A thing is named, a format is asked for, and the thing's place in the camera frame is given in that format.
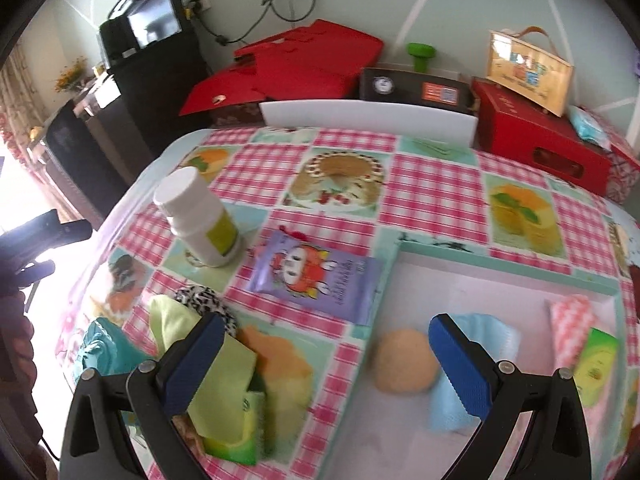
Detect purple cartoon packet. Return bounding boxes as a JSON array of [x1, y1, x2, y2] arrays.
[[245, 227, 385, 326]]

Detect pink knitted cloth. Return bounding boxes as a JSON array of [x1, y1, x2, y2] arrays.
[[545, 295, 598, 383]]

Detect person's left forearm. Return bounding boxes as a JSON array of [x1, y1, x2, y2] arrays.
[[0, 287, 38, 461]]

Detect white tray with teal rim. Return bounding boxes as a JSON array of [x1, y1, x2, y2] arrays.
[[312, 240, 626, 480]]

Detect teal plastic box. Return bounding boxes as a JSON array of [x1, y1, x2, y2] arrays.
[[70, 316, 166, 386]]

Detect yellow-green cloth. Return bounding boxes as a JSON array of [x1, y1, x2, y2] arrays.
[[150, 294, 258, 441]]

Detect blue face mask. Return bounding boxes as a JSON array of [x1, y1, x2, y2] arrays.
[[427, 312, 522, 433]]

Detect dark patterned box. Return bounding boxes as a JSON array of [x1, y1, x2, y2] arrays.
[[209, 102, 265, 128]]

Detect green dumbbell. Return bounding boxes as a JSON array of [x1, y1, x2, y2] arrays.
[[406, 42, 437, 75]]

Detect red cardboard boxes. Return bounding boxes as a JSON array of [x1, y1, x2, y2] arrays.
[[255, 19, 385, 102]]

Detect black power cable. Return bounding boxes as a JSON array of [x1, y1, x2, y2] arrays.
[[187, 7, 281, 46]]

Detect red paper bag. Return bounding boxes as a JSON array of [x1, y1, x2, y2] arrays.
[[178, 66, 263, 117], [234, 27, 321, 63]]

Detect patterned curtain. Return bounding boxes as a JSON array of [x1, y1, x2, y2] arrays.
[[0, 42, 51, 151]]

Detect beige round sponge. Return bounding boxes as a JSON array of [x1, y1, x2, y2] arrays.
[[370, 329, 442, 395]]

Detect yellow flowers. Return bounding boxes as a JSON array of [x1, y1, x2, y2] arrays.
[[54, 57, 91, 93]]

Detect red cardboard box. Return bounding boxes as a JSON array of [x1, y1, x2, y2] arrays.
[[472, 79, 613, 196]]

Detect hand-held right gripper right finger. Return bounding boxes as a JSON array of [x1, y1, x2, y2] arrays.
[[429, 313, 593, 480]]

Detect black box with round logo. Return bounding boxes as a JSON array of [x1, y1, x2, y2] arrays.
[[359, 67, 473, 116]]

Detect yellow gift box with handle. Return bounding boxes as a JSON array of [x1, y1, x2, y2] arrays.
[[486, 27, 573, 117]]

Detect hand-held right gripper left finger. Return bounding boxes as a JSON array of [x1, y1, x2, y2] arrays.
[[61, 311, 227, 480]]

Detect leopard print scrunchie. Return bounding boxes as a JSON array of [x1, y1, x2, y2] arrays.
[[172, 285, 243, 341]]

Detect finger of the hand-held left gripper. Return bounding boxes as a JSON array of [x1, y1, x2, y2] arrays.
[[57, 219, 94, 249], [21, 258, 57, 287]]

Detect red patterned box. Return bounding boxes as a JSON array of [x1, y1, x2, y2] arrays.
[[602, 132, 640, 206]]

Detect white pill bottle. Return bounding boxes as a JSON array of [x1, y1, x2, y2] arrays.
[[152, 166, 244, 267]]

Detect blue wet wipe pack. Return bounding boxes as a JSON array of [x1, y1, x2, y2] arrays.
[[567, 106, 613, 152]]

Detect pink checkered tablecloth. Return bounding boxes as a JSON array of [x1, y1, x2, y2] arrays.
[[55, 127, 640, 480]]

